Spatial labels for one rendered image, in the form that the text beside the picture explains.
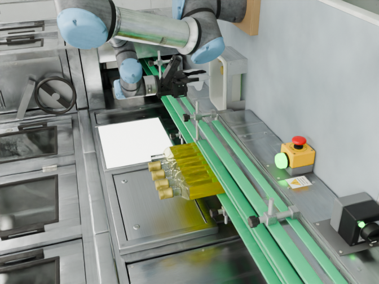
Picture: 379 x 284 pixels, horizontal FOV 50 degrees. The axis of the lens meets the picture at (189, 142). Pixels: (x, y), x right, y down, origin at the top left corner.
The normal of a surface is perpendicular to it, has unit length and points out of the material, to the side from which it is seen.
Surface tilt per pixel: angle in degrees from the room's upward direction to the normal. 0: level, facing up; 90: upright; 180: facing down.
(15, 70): 90
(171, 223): 90
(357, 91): 0
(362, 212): 90
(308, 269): 90
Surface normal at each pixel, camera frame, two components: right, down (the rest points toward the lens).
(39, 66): 0.28, 0.47
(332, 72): -0.96, 0.16
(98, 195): -0.03, -0.87
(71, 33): 0.16, 0.92
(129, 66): 0.16, -0.34
